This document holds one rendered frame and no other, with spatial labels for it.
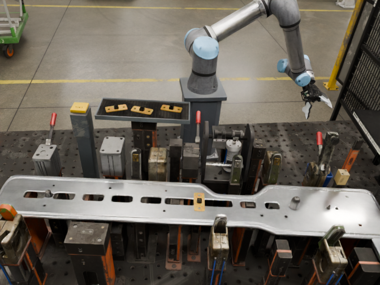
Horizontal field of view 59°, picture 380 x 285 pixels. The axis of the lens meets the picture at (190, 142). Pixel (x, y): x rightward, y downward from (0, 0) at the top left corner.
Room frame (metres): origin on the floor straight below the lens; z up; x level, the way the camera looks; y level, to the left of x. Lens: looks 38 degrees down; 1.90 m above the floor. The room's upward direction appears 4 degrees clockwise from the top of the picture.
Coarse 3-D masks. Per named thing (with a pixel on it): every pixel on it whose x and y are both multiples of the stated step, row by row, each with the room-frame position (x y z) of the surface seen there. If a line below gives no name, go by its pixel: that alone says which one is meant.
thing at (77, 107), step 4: (76, 104) 1.13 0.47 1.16; (80, 104) 1.14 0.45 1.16; (84, 104) 1.14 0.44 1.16; (88, 104) 1.14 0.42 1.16; (72, 108) 1.10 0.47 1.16; (76, 108) 1.10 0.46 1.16; (80, 108) 1.11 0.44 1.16; (84, 108) 1.11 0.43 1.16; (72, 112) 1.09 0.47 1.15; (76, 112) 1.09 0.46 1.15; (80, 112) 1.09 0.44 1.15; (84, 112) 1.09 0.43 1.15
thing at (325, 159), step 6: (330, 132) 0.98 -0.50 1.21; (336, 132) 0.99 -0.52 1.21; (330, 138) 0.98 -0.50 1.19; (336, 138) 0.95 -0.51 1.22; (324, 144) 0.97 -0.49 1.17; (330, 144) 0.97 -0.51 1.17; (336, 144) 0.94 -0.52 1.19; (324, 150) 0.96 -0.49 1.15; (330, 150) 0.97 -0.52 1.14; (324, 156) 0.96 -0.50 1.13; (330, 156) 0.96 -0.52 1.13; (318, 162) 0.96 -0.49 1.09; (324, 162) 0.96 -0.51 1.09; (318, 168) 0.95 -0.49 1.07; (318, 174) 0.94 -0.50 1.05; (324, 174) 0.95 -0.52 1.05
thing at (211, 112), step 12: (180, 84) 1.49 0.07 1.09; (192, 96) 1.36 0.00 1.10; (204, 96) 1.37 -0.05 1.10; (216, 96) 1.38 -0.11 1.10; (192, 108) 1.36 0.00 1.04; (204, 108) 1.37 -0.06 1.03; (216, 108) 1.38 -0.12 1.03; (192, 120) 1.36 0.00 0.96; (204, 120) 1.37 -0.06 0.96; (216, 120) 1.39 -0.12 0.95; (180, 132) 1.49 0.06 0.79; (192, 132) 1.36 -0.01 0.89; (216, 156) 1.39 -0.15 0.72
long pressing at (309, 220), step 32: (0, 192) 0.78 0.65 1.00; (64, 192) 0.80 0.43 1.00; (96, 192) 0.81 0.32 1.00; (128, 192) 0.82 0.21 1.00; (160, 192) 0.84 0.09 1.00; (192, 192) 0.85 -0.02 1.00; (288, 192) 0.88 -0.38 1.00; (320, 192) 0.89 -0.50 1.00; (352, 192) 0.91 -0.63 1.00; (192, 224) 0.71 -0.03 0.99; (256, 224) 0.72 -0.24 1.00; (288, 224) 0.73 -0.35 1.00; (320, 224) 0.74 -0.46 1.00; (352, 224) 0.75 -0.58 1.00
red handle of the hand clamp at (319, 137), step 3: (318, 132) 1.07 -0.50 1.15; (318, 135) 1.06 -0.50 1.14; (321, 135) 1.06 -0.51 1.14; (318, 138) 1.05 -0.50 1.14; (321, 138) 1.05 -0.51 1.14; (318, 141) 1.04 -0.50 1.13; (321, 141) 1.04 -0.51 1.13; (318, 144) 1.03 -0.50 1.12; (321, 144) 1.03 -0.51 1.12; (318, 147) 1.03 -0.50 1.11; (321, 147) 1.02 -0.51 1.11; (318, 150) 1.02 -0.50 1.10; (318, 153) 1.01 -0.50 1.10; (318, 156) 1.00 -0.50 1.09; (321, 168) 0.95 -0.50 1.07; (324, 168) 0.95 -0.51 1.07
